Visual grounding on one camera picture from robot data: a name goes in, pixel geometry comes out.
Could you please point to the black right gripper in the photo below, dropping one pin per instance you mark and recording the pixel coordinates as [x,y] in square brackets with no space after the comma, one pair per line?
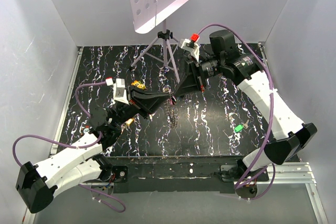
[191,81]

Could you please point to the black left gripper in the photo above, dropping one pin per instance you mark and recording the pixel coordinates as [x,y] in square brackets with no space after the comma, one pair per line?
[147,103]

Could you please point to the black tag key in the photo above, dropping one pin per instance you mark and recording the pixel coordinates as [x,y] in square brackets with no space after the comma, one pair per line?
[173,100]

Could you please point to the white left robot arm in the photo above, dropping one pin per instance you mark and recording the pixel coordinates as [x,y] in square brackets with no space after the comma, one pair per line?
[38,184]

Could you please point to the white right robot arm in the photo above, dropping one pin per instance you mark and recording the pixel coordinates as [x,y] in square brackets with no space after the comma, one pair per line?
[291,134]

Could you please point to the yellow owl number block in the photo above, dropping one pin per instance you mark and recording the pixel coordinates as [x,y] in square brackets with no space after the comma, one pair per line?
[138,84]

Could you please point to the yellow tag key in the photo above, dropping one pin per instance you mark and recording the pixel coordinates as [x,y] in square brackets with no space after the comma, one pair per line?
[127,123]

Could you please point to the green tag key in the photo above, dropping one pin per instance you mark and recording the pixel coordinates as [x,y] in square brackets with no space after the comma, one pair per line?
[240,127]

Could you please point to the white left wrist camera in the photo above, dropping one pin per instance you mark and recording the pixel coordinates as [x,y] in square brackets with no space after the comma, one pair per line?
[119,91]

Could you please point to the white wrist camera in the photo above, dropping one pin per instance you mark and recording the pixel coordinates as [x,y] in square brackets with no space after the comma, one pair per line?
[119,91]
[190,46]

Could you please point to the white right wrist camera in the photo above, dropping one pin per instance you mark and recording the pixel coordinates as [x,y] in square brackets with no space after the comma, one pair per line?
[190,46]

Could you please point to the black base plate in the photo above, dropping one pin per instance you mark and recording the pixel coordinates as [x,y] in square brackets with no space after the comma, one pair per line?
[136,174]

